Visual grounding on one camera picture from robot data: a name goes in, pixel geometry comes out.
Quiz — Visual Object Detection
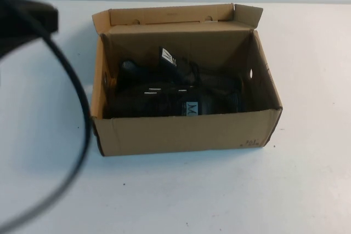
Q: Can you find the black knit sneaker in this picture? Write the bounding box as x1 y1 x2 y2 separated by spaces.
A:
104 85 247 119
117 46 242 100

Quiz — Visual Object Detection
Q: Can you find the brown cardboard shoe box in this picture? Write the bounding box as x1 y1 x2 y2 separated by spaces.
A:
87 3 283 157

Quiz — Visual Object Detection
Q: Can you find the black left camera cable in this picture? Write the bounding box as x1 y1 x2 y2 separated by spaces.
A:
16 6 92 210

